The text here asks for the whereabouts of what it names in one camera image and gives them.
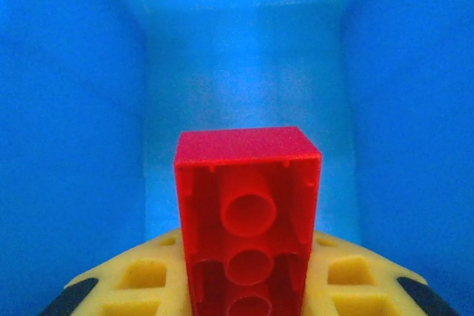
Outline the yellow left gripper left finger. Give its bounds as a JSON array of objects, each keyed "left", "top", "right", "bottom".
[{"left": 36, "top": 227, "right": 193, "bottom": 316}]

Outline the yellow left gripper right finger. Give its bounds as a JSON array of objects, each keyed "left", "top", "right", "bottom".
[{"left": 301, "top": 229, "right": 462, "bottom": 316}]

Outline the red lego brick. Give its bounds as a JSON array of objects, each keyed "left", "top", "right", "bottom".
[{"left": 173, "top": 126, "right": 322, "bottom": 316}]

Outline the blue three-compartment bin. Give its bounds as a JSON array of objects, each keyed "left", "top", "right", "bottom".
[{"left": 0, "top": 0, "right": 474, "bottom": 316}]

